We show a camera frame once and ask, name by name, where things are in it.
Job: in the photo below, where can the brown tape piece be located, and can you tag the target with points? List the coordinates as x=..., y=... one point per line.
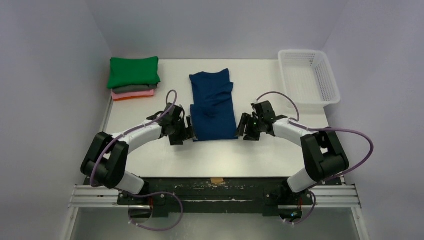
x=217, y=180

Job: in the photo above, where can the grey folded t-shirt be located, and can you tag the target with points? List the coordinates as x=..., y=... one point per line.
x=134, y=88

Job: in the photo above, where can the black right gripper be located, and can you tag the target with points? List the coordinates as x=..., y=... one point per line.
x=246, y=127

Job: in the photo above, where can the white plastic basket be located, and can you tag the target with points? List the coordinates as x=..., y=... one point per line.
x=308, y=78

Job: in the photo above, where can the green folded t-shirt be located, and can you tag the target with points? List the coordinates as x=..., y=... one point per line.
x=124, y=72

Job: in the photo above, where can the blue t-shirt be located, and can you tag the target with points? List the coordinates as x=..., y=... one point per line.
x=212, y=112

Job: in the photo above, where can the aluminium table frame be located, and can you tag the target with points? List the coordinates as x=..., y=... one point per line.
x=84, y=196

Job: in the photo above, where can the pink folded t-shirt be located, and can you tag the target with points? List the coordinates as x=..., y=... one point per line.
x=135, y=93

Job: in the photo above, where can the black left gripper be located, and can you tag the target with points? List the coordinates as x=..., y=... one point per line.
x=187, y=132

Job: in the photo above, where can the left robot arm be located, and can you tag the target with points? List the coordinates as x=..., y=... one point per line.
x=106, y=159

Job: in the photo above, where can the orange folded t-shirt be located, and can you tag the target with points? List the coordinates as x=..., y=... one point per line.
x=132, y=97

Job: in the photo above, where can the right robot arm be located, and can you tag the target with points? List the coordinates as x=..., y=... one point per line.
x=322, y=151

